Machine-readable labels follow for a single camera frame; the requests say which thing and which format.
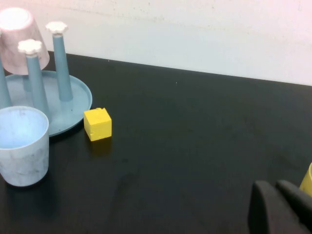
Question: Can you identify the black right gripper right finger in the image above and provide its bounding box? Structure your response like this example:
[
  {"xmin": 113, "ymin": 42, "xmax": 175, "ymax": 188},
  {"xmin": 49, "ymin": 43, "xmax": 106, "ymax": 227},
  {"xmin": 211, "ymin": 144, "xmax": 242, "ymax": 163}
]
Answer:
[{"xmin": 275, "ymin": 179, "xmax": 312, "ymax": 234}]

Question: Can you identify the blue cup stand with pegs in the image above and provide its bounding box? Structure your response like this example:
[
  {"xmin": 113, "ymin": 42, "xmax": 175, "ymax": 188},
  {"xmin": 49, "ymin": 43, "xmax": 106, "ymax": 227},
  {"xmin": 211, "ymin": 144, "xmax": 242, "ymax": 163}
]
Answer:
[{"xmin": 0, "ymin": 21, "xmax": 93, "ymax": 137}]

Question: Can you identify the yellow foam cube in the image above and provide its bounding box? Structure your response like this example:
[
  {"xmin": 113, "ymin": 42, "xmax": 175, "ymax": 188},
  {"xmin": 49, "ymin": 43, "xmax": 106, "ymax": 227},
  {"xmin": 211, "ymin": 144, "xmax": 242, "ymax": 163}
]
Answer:
[{"xmin": 83, "ymin": 107, "xmax": 113, "ymax": 142}]

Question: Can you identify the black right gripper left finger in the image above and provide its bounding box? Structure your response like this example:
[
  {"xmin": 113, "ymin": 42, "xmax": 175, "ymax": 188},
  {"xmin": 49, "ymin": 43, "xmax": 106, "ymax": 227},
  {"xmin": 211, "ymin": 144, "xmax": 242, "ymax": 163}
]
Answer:
[{"xmin": 248, "ymin": 180, "xmax": 309, "ymax": 234}]

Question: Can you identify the yellow cup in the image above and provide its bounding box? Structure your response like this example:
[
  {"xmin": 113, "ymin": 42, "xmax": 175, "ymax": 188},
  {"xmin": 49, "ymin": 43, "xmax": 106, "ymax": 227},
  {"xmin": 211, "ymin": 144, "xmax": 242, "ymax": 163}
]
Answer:
[{"xmin": 299, "ymin": 162, "xmax": 312, "ymax": 197}]

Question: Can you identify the pink marbled cup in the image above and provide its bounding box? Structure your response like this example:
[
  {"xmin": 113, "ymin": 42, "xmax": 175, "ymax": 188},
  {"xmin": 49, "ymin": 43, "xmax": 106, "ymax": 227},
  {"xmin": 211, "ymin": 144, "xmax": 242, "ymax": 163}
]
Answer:
[{"xmin": 0, "ymin": 7, "xmax": 51, "ymax": 76}]

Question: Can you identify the light blue marbled cup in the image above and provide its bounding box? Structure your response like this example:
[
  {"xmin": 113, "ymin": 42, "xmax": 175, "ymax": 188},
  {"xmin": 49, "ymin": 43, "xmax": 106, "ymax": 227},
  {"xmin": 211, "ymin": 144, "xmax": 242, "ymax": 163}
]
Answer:
[{"xmin": 0, "ymin": 106, "xmax": 50, "ymax": 187}]

